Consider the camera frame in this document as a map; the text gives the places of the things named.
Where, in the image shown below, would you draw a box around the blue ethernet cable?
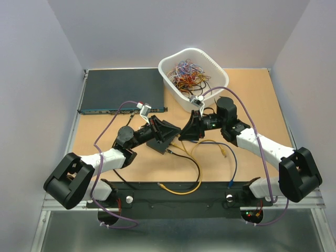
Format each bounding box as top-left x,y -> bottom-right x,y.
199,141 -> 239,189

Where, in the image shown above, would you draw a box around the aluminium rail frame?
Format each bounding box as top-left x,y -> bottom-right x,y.
43,69 -> 326,251

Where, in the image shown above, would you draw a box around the white plastic bin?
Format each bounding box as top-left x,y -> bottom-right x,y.
158,48 -> 229,112

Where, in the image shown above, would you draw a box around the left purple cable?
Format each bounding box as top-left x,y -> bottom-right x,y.
89,100 -> 139,230

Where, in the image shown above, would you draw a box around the yellow ethernet cable front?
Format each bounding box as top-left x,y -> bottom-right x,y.
157,143 -> 203,195

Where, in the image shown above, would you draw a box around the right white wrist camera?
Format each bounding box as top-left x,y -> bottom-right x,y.
190,95 -> 205,116

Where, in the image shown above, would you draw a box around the large rack network switch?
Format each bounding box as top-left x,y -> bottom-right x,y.
78,68 -> 168,115

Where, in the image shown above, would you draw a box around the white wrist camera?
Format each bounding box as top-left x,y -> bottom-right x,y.
136,102 -> 152,121
190,95 -> 205,116

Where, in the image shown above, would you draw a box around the small black network switch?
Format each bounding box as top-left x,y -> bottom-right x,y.
146,127 -> 181,155

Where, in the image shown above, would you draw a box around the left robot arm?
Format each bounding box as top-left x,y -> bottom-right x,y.
43,115 -> 181,209

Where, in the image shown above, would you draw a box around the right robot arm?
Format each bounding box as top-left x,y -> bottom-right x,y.
179,96 -> 322,205

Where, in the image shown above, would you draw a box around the black ethernet cable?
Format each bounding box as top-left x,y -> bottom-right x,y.
112,111 -> 202,191

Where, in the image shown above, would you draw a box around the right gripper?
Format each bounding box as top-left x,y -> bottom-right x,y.
177,110 -> 225,141

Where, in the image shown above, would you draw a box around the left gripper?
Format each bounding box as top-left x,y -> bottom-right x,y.
129,114 -> 181,150

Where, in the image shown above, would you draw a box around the tangled coloured wires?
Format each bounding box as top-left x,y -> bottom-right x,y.
168,58 -> 213,101

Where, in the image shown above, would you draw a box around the yellow ethernet cable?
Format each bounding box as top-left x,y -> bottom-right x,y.
157,143 -> 203,195
181,140 -> 227,162

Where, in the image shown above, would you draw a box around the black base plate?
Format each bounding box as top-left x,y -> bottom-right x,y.
100,182 -> 272,219

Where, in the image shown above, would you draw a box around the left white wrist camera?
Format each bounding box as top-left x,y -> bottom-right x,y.
136,102 -> 152,121

